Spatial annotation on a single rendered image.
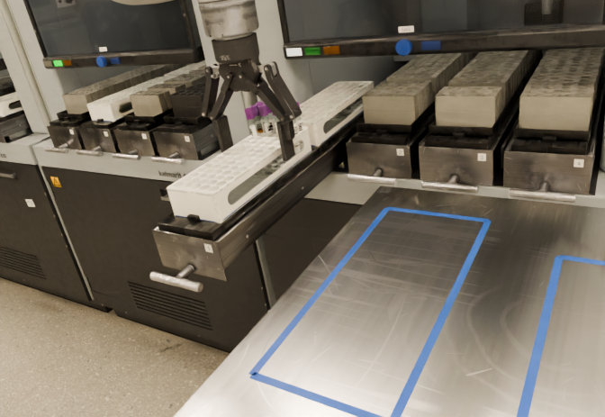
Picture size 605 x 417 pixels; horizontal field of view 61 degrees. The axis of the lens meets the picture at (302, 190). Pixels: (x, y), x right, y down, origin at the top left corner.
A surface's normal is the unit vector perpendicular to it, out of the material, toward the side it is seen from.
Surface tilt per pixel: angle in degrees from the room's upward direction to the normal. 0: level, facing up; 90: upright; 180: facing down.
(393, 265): 0
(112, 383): 0
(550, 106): 90
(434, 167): 90
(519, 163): 90
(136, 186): 90
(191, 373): 0
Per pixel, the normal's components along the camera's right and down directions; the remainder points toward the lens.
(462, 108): -0.51, 0.44
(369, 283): -0.15, -0.90
